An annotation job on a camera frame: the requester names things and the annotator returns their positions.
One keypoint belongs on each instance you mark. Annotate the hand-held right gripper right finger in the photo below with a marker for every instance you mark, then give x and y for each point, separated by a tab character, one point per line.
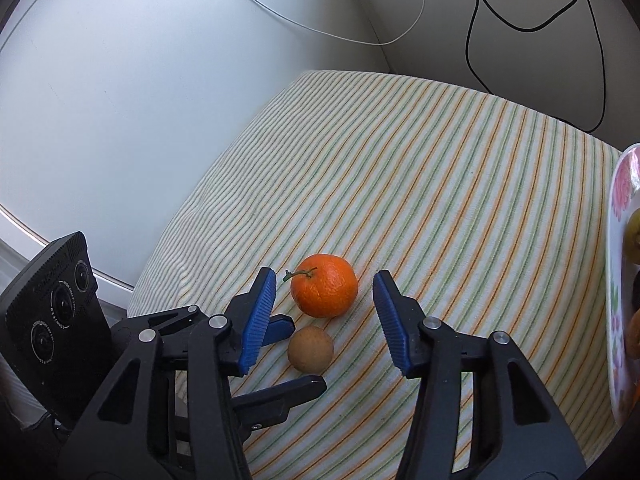
392	330

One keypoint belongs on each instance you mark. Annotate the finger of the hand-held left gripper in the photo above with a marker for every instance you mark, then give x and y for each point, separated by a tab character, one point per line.
279	327
285	394

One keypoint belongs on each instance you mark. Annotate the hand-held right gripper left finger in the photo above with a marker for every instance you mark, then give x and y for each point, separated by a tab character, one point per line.
257	327

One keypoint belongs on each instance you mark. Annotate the brown longan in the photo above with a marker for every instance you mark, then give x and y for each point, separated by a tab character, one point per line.
310	350

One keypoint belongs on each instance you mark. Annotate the small tangerine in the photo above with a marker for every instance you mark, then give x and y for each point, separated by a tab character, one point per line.
325	287

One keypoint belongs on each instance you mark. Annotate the floral white plate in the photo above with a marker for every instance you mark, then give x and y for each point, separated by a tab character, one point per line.
617	200

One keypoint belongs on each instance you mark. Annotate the green-brown plum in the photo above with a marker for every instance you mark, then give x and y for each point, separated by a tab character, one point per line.
634	232

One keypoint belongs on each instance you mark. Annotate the striped tablecloth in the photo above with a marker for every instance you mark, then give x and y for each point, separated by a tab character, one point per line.
400	185

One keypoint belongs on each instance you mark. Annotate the white refrigerator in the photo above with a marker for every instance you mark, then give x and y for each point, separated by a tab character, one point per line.
125	110

